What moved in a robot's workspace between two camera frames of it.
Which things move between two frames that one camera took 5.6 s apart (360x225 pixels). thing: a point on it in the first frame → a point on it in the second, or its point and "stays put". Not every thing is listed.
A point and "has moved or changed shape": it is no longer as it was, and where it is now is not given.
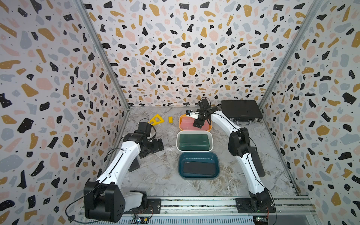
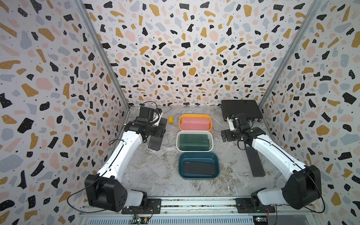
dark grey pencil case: x=199 y=168 stays put
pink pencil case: x=187 y=123 stays put
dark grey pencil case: x=257 y=161 stays put
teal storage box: x=212 y=157 stays put
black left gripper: x=156 y=147 → x=160 y=131
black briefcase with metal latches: x=243 y=111 stays put
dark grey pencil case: x=135 y=165 has moved or changed shape
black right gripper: x=198 y=123 → x=227 y=132
